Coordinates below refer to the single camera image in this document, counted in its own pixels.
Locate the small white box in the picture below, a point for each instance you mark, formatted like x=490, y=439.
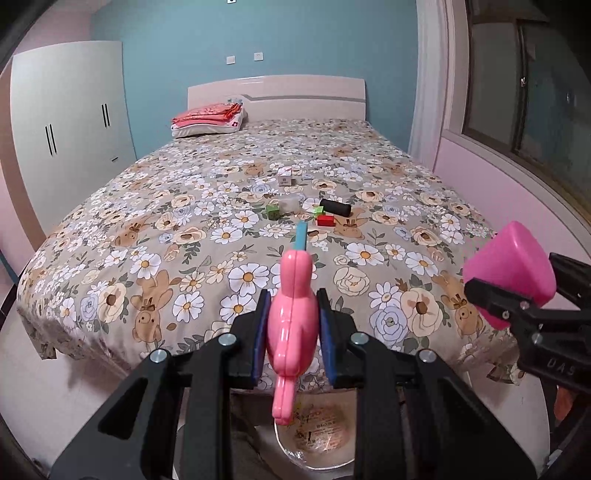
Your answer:
x=285, y=177

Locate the person's left leg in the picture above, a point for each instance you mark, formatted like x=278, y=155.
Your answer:
x=249, y=443

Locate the window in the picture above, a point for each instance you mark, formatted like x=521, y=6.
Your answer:
x=531, y=92

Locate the small bright green cube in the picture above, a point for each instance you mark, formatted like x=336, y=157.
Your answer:
x=319, y=211

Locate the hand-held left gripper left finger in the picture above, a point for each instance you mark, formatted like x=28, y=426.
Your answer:
x=262, y=337

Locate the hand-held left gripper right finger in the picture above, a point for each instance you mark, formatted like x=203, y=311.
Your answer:
x=327, y=341

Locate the translucent plastic container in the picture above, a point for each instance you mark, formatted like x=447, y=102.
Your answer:
x=288, y=204

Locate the white trash bin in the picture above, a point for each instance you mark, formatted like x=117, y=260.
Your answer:
x=282, y=443

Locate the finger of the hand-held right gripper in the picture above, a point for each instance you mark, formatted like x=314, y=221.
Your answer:
x=572, y=281
x=496, y=302

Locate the floral bedspread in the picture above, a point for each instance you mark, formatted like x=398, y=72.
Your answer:
x=184, y=240

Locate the red block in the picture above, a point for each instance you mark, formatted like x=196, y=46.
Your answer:
x=325, y=221

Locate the magenta plastic box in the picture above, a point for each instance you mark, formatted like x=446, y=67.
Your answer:
x=512, y=258

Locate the white wardrobe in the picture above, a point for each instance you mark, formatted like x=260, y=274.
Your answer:
x=69, y=115

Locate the pink plastic toy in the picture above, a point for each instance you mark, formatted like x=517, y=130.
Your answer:
x=293, y=318

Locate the dark green cube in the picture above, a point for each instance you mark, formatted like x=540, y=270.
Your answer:
x=272, y=212

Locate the folded red blanket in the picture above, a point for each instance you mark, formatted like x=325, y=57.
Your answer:
x=203, y=115

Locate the bed with white headboard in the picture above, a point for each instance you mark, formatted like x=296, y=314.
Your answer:
x=277, y=87

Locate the black cylinder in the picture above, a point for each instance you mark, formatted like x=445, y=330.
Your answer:
x=335, y=208

